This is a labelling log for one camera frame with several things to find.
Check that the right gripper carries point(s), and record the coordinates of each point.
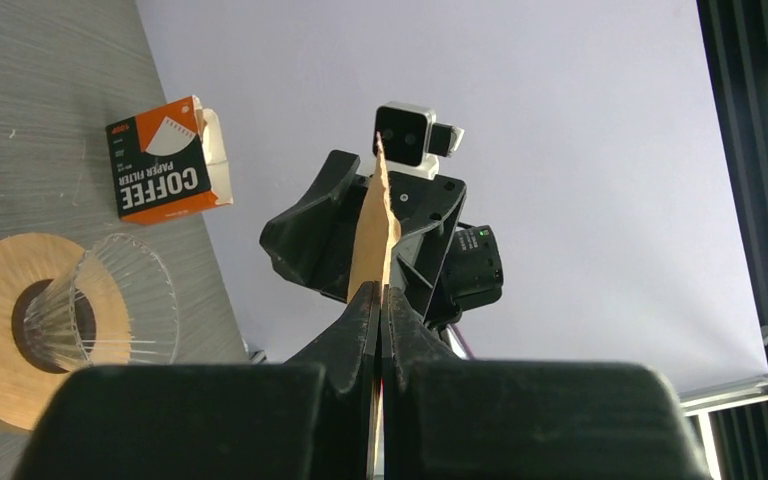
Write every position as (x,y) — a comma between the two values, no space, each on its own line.
(311,243)

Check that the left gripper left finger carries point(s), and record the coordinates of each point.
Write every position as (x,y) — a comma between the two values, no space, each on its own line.
(311,417)

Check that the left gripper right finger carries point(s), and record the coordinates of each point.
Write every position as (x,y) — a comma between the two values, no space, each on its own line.
(451,418)

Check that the orange coffee filter box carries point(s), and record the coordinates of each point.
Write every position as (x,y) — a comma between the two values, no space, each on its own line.
(169,162)

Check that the clear glass dripper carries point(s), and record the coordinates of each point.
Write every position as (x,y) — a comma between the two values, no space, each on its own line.
(114,304)

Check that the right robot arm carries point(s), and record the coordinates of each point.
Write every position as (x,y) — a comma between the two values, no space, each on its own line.
(472,276)

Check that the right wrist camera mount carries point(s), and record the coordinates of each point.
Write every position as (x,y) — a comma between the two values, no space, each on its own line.
(411,140)

